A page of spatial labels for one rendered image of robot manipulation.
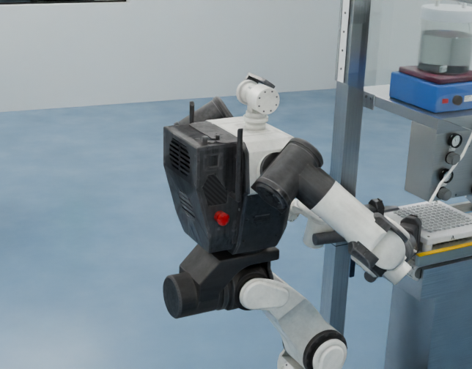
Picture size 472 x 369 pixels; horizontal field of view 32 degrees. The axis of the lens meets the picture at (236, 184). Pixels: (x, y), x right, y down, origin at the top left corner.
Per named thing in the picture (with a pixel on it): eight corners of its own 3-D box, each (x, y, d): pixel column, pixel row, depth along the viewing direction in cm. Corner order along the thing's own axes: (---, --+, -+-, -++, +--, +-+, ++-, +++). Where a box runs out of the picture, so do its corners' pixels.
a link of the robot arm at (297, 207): (330, 234, 244) (293, 211, 249) (337, 211, 238) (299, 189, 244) (318, 244, 239) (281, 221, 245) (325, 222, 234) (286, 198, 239)
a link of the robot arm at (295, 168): (310, 213, 185) (264, 173, 185) (298, 221, 194) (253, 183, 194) (340, 176, 189) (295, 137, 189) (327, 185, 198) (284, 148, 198)
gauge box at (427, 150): (429, 202, 222) (437, 130, 215) (404, 189, 231) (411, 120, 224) (490, 191, 232) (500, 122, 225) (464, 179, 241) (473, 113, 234)
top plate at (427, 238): (436, 204, 266) (437, 198, 265) (492, 232, 245) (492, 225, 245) (374, 216, 255) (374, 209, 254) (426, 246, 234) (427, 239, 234)
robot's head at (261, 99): (255, 124, 203) (256, 88, 200) (235, 114, 211) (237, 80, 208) (278, 121, 206) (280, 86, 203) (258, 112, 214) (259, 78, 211)
